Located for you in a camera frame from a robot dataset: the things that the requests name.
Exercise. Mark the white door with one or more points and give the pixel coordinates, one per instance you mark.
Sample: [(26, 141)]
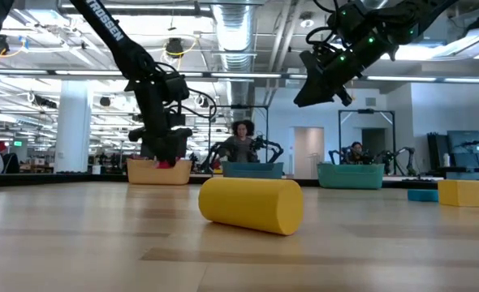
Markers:
[(308, 150)]

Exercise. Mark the yellow rectangular foam block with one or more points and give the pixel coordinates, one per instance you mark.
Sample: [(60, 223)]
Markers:
[(460, 194)]

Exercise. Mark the small white box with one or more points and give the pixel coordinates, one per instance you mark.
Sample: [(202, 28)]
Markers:
[(96, 170)]

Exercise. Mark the dark background desk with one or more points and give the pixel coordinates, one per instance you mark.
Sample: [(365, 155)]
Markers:
[(467, 170)]

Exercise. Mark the green exit sign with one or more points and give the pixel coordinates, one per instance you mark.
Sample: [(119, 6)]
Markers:
[(18, 143)]

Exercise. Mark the round ceiling fixture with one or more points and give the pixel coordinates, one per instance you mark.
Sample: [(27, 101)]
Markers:
[(307, 22)]

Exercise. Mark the blue foam block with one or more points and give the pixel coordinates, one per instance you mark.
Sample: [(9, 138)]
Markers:
[(422, 195)]

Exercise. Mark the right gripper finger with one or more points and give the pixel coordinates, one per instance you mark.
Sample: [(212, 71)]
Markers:
[(306, 87), (324, 97)]

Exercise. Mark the long ceiling light bar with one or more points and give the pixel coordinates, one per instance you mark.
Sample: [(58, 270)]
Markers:
[(243, 75)]

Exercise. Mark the yellow foam cylinder block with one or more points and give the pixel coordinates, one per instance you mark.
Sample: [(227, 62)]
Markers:
[(247, 203)]

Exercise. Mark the white round column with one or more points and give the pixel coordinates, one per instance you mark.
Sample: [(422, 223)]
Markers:
[(73, 121)]

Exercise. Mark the black background robot arm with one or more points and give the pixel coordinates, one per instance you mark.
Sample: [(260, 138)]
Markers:
[(274, 148), (211, 160), (333, 156), (410, 156)]

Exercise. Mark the black upright panel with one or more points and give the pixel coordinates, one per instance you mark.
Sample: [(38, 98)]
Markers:
[(434, 150)]

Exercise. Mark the large dark wall screen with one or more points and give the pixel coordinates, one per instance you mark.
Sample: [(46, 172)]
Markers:
[(458, 156)]

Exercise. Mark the black metal frame stand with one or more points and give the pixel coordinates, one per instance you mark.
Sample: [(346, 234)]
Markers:
[(365, 110), (239, 107)]

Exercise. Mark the green plastic bin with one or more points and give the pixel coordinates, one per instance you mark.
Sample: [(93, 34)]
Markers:
[(351, 176)]

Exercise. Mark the grey wall vent grille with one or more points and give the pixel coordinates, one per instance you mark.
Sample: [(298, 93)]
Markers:
[(370, 101)]

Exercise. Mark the blue plastic bin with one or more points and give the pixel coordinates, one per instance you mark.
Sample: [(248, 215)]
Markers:
[(251, 170)]

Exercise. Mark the red foam block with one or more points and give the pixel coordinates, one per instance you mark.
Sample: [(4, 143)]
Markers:
[(165, 164)]

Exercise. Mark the tan plastic bin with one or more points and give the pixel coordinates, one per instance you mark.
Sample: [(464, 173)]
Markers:
[(142, 174)]

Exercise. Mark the white bottle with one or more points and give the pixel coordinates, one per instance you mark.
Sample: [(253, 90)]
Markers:
[(446, 161)]

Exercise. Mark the black office chair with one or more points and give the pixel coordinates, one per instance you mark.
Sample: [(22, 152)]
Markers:
[(11, 164)]

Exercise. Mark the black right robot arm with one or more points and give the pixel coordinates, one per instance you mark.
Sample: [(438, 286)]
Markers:
[(426, 16)]

